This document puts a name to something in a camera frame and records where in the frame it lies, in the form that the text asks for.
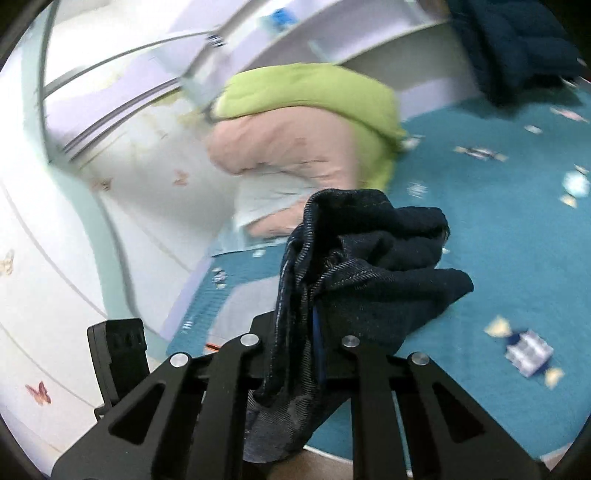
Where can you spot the lavender headboard shelf unit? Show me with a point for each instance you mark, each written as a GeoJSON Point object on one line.
{"type": "Point", "coordinates": [102, 61]}

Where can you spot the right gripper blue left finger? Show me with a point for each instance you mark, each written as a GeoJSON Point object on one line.
{"type": "Point", "coordinates": [185, 420]}

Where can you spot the green quilt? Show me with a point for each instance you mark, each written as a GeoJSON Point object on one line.
{"type": "Point", "coordinates": [369, 106]}

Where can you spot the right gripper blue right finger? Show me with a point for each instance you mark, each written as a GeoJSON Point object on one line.
{"type": "Point", "coordinates": [410, 419]}

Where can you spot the dark blue denim jeans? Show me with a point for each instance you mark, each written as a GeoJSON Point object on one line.
{"type": "Point", "coordinates": [356, 265]}

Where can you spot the navy and yellow puffer jacket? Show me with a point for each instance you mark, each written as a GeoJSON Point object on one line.
{"type": "Point", "coordinates": [514, 46]}

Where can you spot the blue box on shelf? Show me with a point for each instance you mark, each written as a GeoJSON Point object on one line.
{"type": "Point", "coordinates": [280, 20]}

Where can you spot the teal quilted bed mattress cover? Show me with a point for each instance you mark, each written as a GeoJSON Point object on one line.
{"type": "Point", "coordinates": [498, 177]}

